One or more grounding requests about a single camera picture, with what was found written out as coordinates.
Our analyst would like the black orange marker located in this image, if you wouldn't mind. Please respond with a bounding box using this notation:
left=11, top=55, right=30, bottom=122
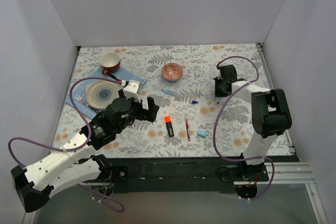
left=166, top=122, right=174, bottom=137

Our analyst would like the silver fork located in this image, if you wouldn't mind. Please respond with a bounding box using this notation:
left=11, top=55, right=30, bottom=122
left=73, top=95, right=91, bottom=108

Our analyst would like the black handled knife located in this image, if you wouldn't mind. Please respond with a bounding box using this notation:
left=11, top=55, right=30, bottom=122
left=108, top=74, right=122, bottom=82

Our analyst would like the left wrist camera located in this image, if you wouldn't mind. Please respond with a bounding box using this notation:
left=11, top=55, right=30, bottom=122
left=121, top=80, right=141, bottom=102

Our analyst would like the light blue pen cap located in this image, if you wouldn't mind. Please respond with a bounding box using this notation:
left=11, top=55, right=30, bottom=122
left=196, top=130, right=207, bottom=138

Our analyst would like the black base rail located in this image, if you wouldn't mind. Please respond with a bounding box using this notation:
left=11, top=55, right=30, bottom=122
left=88, top=157, right=253, bottom=194

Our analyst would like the blue checked cloth napkin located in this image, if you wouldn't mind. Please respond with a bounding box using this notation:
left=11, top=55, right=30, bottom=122
left=72, top=67, right=147, bottom=119

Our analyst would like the beige blue ringed plate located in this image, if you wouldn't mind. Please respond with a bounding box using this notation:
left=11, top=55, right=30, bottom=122
left=86, top=80, right=121, bottom=110

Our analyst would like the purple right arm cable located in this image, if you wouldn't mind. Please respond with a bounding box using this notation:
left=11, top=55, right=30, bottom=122
left=213, top=56, right=276, bottom=200

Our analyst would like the orange pen cap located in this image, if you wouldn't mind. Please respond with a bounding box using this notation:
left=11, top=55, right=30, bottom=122
left=164, top=115, right=171, bottom=123

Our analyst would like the floral tablecloth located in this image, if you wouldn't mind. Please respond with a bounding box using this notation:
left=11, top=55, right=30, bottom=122
left=51, top=43, right=292, bottom=158

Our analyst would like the light blue marker pen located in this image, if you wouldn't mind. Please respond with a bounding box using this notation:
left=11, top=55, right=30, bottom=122
left=162, top=89, right=181, bottom=98

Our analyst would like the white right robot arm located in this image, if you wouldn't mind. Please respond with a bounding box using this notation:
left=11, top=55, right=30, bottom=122
left=214, top=65, right=292, bottom=182

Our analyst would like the pink pen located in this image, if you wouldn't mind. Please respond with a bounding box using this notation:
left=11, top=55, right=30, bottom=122
left=184, top=114, right=191, bottom=142

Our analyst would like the orange patterned bowl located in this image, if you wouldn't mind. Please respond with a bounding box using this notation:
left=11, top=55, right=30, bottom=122
left=161, top=62, right=184, bottom=81

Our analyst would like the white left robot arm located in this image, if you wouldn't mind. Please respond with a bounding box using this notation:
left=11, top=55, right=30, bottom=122
left=11, top=90, right=160, bottom=212

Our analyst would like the red brown ceramic mug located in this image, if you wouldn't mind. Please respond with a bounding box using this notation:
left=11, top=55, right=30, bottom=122
left=100, top=52, right=121, bottom=75

